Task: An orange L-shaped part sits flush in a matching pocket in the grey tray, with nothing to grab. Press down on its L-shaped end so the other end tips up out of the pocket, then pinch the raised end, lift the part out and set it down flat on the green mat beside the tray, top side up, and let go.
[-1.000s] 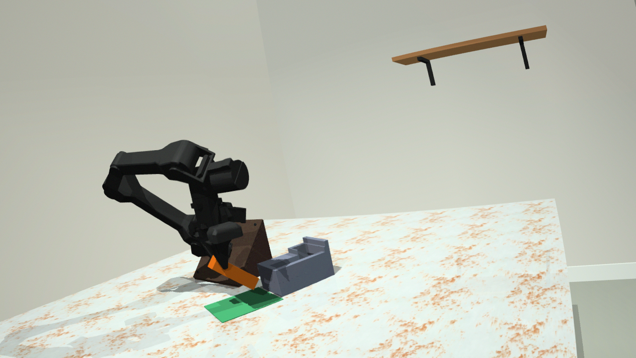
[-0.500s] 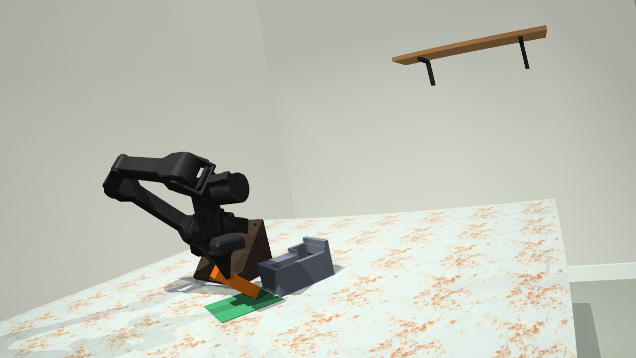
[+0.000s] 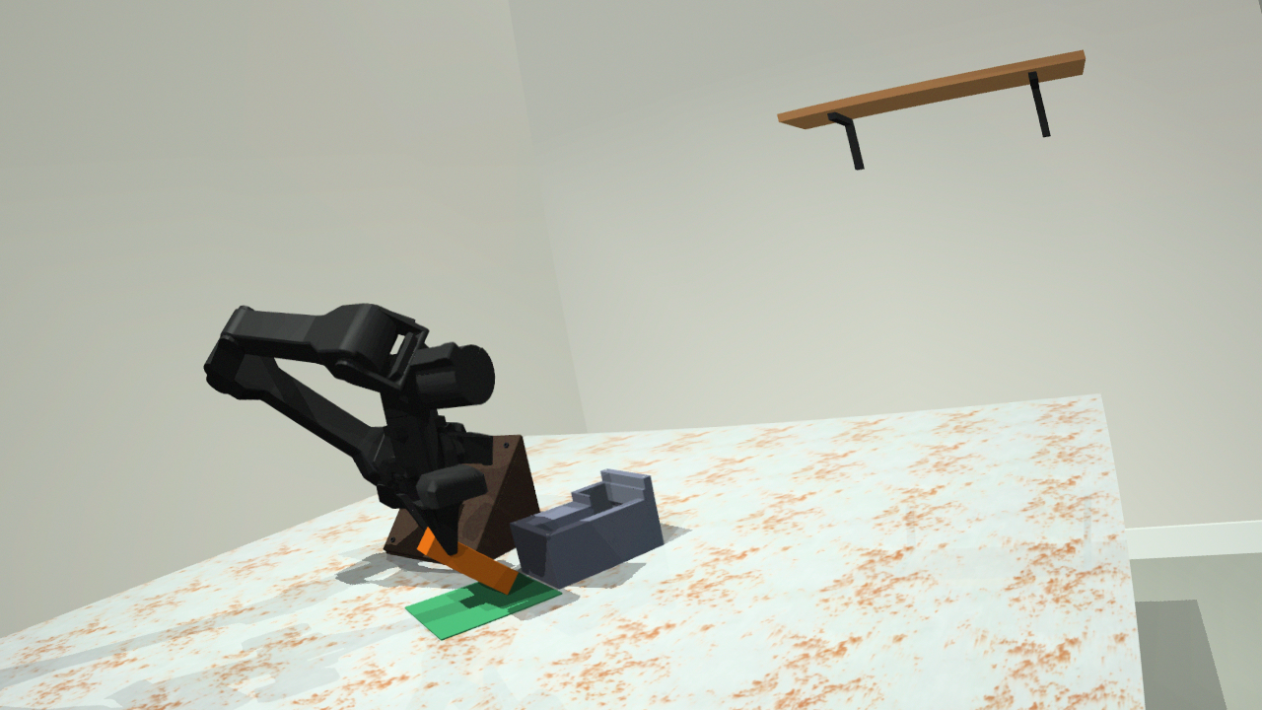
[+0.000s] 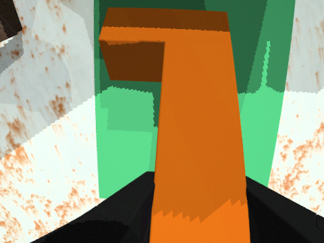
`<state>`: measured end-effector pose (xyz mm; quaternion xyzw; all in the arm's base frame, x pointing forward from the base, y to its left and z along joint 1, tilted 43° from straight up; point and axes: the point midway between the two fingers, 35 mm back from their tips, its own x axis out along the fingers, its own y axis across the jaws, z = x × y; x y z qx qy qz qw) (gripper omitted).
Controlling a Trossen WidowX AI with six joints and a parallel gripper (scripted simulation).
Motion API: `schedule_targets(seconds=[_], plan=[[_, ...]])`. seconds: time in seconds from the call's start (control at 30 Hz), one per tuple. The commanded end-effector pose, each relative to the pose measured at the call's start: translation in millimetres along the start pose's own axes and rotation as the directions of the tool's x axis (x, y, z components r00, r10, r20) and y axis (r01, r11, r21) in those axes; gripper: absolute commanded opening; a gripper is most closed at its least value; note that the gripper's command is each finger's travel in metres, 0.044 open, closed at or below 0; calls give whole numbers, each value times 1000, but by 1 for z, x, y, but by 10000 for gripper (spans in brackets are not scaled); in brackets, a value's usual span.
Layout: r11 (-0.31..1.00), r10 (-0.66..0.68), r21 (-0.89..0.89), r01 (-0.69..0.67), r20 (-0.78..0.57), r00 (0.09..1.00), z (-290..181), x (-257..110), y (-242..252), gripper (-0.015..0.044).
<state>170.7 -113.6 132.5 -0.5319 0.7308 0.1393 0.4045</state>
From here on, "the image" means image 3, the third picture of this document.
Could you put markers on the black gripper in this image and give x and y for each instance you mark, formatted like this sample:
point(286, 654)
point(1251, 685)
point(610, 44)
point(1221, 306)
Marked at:
point(429, 491)

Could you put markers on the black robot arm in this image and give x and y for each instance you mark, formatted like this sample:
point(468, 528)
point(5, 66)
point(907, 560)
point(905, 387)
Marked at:
point(353, 342)

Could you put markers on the orange l-shaped part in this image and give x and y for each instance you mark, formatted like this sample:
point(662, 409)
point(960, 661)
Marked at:
point(471, 563)

